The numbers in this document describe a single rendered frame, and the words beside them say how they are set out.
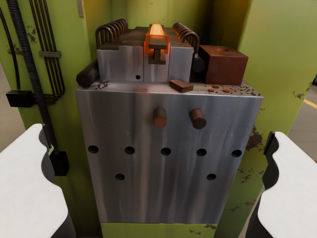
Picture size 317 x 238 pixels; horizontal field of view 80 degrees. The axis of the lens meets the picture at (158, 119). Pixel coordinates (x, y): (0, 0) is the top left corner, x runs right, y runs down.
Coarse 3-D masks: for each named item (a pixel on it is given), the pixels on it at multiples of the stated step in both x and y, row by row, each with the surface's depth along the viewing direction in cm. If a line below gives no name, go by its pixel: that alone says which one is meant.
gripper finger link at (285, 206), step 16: (272, 144) 10; (288, 144) 10; (272, 160) 9; (288, 160) 9; (304, 160) 9; (272, 176) 9; (288, 176) 8; (304, 176) 8; (272, 192) 7; (288, 192) 7; (304, 192) 7; (256, 208) 7; (272, 208) 6; (288, 208) 7; (304, 208) 7; (256, 224) 6; (272, 224) 6; (288, 224) 6; (304, 224) 6
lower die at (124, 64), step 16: (128, 32) 66; (144, 32) 60; (112, 48) 41; (128, 48) 39; (144, 48) 39; (176, 48) 39; (192, 48) 39; (112, 64) 41; (128, 64) 41; (144, 64) 41; (176, 64) 41; (128, 80) 43; (144, 80) 43; (160, 80) 43
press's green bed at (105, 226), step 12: (108, 228) 62; (120, 228) 62; (132, 228) 62; (144, 228) 62; (156, 228) 62; (168, 228) 62; (180, 228) 62; (192, 228) 62; (204, 228) 62; (216, 228) 62
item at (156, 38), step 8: (152, 24) 66; (160, 24) 67; (152, 32) 46; (160, 32) 47; (152, 40) 33; (160, 40) 33; (168, 40) 37; (152, 48) 29; (160, 48) 29; (152, 56) 33; (160, 56) 33; (160, 64) 31
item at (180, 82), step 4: (172, 80) 41; (176, 80) 41; (180, 80) 41; (172, 84) 40; (176, 84) 39; (180, 84) 39; (184, 84) 39; (188, 84) 39; (176, 88) 39; (180, 88) 38; (184, 88) 38; (188, 88) 39; (192, 88) 39
